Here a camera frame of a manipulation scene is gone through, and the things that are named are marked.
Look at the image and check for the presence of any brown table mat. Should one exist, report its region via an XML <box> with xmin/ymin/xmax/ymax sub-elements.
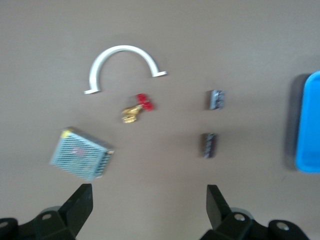
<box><xmin>0</xmin><ymin>0</ymin><xmax>320</xmax><ymax>240</ymax></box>

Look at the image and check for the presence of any white curved plastic bracket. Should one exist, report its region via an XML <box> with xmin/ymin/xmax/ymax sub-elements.
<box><xmin>83</xmin><ymin>44</ymin><xmax>168</xmax><ymax>95</ymax></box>

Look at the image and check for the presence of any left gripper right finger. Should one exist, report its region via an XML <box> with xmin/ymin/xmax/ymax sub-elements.
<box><xmin>199</xmin><ymin>184</ymin><xmax>311</xmax><ymax>240</ymax></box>

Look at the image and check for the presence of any brass valve red handle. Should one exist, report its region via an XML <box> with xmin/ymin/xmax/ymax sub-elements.
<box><xmin>121</xmin><ymin>93</ymin><xmax>155</xmax><ymax>124</ymax></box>

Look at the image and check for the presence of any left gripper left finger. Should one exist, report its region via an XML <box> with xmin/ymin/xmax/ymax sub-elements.
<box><xmin>0</xmin><ymin>183</ymin><xmax>94</xmax><ymax>240</ymax></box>

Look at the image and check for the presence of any metal mesh power supply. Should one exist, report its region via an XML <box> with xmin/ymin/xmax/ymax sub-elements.
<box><xmin>49</xmin><ymin>126</ymin><xmax>116</xmax><ymax>182</ymax></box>

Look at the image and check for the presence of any blue plastic tray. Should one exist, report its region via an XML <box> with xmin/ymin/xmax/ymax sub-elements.
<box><xmin>294</xmin><ymin>70</ymin><xmax>320</xmax><ymax>173</ymax></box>

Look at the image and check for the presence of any dark brown cylindrical capacitor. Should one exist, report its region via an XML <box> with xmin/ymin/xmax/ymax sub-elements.
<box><xmin>207</xmin><ymin>89</ymin><xmax>226</xmax><ymax>111</ymax></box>
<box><xmin>200</xmin><ymin>132</ymin><xmax>218</xmax><ymax>160</ymax></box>

